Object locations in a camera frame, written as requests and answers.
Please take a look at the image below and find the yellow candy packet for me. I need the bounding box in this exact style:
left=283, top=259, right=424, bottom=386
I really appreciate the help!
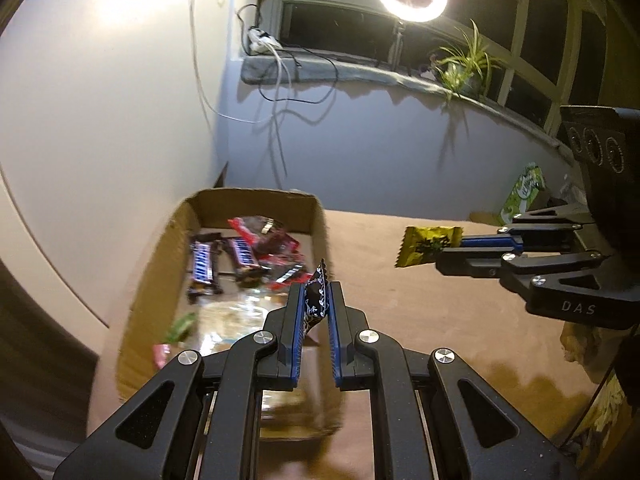
left=395, top=226, right=463, bottom=268

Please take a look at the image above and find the green candy packet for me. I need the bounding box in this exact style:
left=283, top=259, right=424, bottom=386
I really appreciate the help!
left=164, top=312, right=198, bottom=344

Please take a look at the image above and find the large cracker pack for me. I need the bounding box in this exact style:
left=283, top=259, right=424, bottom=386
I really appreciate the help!
left=195, top=290, right=286, bottom=356

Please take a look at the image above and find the Snickers bar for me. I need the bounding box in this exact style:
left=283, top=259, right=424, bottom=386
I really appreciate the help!
left=222, top=237, right=267, bottom=287
left=186, top=232, right=224, bottom=304

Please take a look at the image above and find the black patterned candy packet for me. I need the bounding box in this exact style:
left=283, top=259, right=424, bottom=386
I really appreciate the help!
left=304, top=260, right=328, bottom=335

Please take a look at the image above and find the red clear snack bag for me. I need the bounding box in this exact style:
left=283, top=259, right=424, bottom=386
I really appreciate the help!
left=260, top=252, right=311, bottom=292
left=228, top=216, right=299, bottom=259

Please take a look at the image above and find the green white shopping bag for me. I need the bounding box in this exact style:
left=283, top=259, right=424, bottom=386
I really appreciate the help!
left=499, top=162, right=546, bottom=224

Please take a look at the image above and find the potted spider plant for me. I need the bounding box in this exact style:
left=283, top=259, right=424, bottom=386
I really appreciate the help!
left=434, top=20, right=506, bottom=102

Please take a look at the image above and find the cardboard box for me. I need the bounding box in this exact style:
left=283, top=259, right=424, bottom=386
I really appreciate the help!
left=87, top=188, right=330, bottom=431

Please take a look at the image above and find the grey window sill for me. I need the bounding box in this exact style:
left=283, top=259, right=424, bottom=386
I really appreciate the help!
left=240, top=54, right=574, bottom=154

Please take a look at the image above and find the white power strip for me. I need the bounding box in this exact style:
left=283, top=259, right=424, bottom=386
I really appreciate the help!
left=247, top=27, right=282, bottom=55

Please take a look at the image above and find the white cable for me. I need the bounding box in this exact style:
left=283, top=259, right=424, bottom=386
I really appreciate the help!
left=188, top=0, right=296, bottom=126

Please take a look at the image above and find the black cable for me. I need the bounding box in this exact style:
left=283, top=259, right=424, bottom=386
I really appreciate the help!
left=234, top=2, right=341, bottom=106

